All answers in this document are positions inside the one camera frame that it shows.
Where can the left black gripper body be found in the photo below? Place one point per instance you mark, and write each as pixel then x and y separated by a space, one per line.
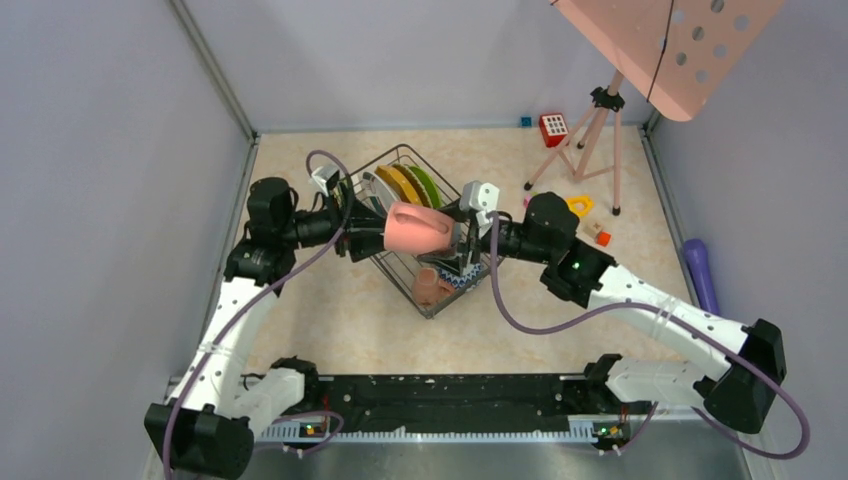
pixel 345 239

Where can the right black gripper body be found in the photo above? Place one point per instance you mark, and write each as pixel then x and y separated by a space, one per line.
pixel 479 239

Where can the orange patterned bowl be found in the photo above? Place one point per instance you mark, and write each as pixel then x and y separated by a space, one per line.
pixel 451 282

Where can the pink mug white inside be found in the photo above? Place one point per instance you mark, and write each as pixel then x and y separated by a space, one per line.
pixel 415 230

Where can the yellow dotted plate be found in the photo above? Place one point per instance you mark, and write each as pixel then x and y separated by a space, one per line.
pixel 399 183

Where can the brown ceramic mug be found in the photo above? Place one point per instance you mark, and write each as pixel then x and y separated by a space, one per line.
pixel 429 288

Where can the woven bamboo tray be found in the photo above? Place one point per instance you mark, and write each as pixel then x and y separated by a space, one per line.
pixel 416 183

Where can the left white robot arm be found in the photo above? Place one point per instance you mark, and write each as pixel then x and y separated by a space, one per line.
pixel 208 425

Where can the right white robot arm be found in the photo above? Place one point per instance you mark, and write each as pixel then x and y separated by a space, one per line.
pixel 731 371

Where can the beige wooden cube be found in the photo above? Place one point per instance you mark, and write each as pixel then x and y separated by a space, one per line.
pixel 592 228

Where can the orange toy cube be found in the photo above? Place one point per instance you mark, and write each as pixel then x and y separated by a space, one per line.
pixel 603 238

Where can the red window toy block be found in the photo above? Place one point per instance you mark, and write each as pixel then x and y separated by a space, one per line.
pixel 553 128

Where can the purple cylinder object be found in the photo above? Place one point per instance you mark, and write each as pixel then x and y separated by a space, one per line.
pixel 697 261

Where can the pink perforated board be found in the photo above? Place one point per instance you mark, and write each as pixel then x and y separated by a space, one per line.
pixel 675 53

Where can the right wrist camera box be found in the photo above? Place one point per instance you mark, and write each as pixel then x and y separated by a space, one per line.
pixel 480 199

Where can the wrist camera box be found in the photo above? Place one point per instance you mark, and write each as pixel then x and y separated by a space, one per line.
pixel 325 179
pixel 480 199

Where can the black wire dish rack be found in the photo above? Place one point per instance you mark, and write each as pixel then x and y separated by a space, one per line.
pixel 400 268

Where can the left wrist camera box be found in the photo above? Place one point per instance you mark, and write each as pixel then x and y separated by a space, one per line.
pixel 325 179

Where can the yellow triangular toy frame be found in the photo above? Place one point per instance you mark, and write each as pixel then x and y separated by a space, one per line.
pixel 581 206

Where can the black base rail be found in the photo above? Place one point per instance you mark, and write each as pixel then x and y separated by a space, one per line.
pixel 472 408

